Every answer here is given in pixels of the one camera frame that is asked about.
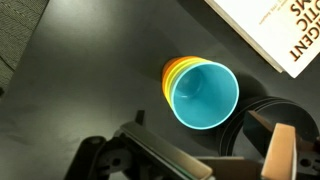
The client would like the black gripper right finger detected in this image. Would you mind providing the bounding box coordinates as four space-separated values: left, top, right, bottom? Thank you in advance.
243 109 320 180

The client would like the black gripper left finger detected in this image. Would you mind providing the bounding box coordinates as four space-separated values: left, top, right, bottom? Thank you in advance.
63 109 214 180

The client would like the blue plastic cup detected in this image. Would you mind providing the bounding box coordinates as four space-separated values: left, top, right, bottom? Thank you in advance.
170 61 240 131

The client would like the lime yellow plastic cup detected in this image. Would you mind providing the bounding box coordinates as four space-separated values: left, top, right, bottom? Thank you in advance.
166 58 214 109

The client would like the black bowl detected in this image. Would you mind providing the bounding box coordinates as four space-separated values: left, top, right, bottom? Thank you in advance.
218 96 320 158

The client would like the orange plastic cup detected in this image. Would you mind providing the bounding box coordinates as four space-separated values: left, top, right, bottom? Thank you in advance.
161 55 193 101

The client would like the orange robotics textbook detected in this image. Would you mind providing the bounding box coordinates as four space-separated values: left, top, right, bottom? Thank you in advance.
203 0 320 79

